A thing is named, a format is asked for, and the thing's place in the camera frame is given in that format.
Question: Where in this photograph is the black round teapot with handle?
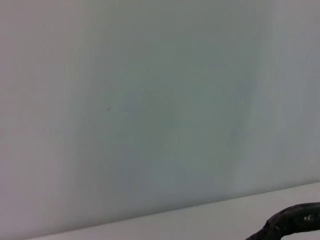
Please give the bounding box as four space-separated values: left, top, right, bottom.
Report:
246 201 320 240

